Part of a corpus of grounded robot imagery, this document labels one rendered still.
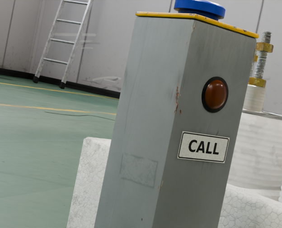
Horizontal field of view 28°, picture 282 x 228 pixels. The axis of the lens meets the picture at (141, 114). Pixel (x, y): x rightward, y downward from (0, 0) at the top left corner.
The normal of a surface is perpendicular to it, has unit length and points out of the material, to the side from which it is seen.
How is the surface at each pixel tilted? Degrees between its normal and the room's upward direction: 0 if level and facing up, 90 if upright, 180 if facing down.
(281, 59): 90
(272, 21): 90
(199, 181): 90
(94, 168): 90
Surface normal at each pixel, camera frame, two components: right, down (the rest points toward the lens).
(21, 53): 0.88, 0.20
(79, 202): -0.77, -0.12
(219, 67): 0.61, 0.16
